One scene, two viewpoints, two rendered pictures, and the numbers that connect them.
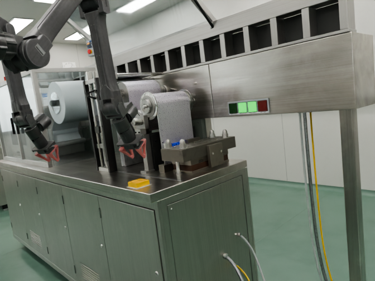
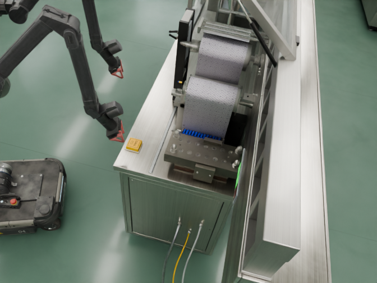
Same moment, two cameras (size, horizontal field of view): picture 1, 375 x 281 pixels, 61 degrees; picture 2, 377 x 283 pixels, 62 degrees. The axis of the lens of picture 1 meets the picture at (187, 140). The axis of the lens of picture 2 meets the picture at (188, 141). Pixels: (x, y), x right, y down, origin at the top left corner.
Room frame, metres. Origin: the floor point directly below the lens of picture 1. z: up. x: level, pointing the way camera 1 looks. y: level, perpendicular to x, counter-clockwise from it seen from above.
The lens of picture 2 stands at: (0.92, -0.77, 2.27)
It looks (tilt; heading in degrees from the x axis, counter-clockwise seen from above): 49 degrees down; 49
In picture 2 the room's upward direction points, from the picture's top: 9 degrees clockwise
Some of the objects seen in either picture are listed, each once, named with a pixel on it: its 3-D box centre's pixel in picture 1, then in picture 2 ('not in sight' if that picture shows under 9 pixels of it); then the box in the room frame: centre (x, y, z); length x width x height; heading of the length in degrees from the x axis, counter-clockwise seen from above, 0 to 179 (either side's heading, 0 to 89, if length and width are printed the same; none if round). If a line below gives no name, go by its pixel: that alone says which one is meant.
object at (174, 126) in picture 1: (176, 128); (205, 122); (1.72, 0.05, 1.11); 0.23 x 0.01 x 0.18; 133
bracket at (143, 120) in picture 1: (143, 144); (178, 110); (1.68, 0.23, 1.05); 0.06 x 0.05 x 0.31; 133
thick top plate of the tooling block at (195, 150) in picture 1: (200, 148); (205, 155); (1.66, -0.06, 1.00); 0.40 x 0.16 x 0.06; 133
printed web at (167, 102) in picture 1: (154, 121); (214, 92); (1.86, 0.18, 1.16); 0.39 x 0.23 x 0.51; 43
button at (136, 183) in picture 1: (138, 183); (134, 144); (1.41, 0.24, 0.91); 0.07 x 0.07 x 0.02; 43
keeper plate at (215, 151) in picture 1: (215, 154); (203, 173); (1.60, -0.14, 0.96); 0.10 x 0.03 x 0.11; 133
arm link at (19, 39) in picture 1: (20, 55); not in sight; (0.90, 0.43, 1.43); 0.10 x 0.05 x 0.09; 154
